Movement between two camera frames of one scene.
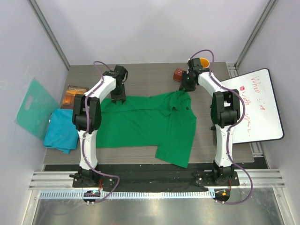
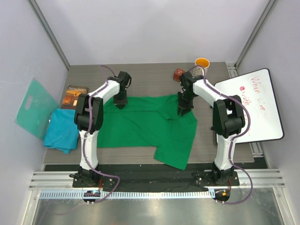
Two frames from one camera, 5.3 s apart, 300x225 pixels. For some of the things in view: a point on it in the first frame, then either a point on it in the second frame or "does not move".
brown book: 68,101 does not move
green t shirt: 167,121 does not move
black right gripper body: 186,83 to 185,100
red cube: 177,75 does not move
